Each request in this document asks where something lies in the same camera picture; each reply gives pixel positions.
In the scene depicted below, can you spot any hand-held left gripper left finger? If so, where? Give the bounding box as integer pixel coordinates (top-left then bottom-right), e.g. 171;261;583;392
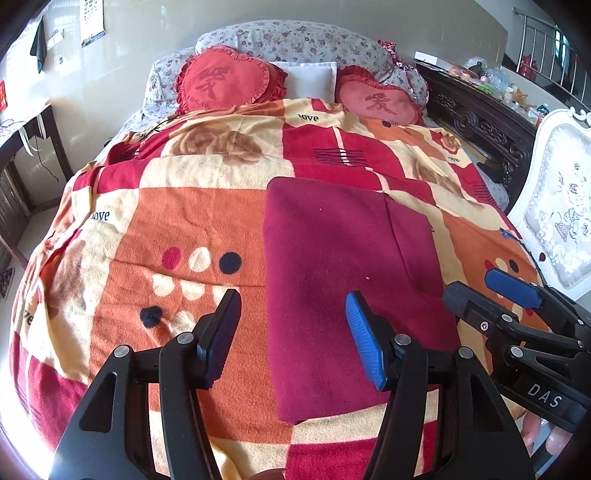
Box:
48;288;243;480

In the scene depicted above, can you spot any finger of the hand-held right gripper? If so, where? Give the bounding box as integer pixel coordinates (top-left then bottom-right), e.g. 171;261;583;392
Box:
442;281;591;384
485;269;591;334

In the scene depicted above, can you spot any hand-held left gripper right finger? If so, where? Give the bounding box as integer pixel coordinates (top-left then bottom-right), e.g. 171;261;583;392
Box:
345;291;539;480

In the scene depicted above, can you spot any maroon knit garment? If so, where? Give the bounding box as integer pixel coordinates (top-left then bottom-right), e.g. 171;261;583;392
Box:
263;176;463;424

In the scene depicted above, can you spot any person's right hand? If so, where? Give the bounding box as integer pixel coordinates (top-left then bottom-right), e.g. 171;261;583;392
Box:
519;408;574;480

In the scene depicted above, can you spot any floral bed sheet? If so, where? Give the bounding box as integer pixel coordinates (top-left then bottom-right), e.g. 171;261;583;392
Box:
99;92;511;216

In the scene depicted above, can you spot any white ornate chair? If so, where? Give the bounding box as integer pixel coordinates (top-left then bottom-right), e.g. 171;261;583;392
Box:
505;107;591;302

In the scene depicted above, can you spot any printed blanket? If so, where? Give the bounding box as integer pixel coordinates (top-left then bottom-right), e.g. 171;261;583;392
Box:
9;96;553;480

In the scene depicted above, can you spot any clear plastic bag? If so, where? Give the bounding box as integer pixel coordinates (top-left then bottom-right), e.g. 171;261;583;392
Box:
482;68;511;92

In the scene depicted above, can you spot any red heart-shaped pillow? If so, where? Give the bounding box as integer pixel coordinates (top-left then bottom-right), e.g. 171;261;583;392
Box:
174;46;288;116
334;65;425;127

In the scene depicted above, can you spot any red fire extinguisher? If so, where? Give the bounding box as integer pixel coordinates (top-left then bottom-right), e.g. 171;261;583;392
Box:
517;54;539;80

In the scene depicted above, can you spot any white flat box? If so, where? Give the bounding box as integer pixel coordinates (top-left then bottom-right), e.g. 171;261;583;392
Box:
414;50;459;66

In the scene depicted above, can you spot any metal stair railing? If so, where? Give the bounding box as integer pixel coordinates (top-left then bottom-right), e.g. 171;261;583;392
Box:
512;6;588;95

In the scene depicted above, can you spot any dark wooden desk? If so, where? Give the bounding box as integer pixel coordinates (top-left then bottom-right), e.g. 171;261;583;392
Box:
0;103;75;269

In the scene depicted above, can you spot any white pillow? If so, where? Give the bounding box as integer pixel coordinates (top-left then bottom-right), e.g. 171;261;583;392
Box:
270;60;338;102

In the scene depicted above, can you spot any floral long pillow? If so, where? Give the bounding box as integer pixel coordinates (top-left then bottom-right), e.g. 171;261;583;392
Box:
147;20;428;109

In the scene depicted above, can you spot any dark hanging cloth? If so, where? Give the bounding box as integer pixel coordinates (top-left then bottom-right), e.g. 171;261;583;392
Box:
30;17;49;73

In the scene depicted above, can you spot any white strap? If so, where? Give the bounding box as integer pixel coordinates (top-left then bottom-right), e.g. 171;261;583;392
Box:
20;114;45;158

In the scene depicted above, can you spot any wall calendar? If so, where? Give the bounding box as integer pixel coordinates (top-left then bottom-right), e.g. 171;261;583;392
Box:
80;0;106;48

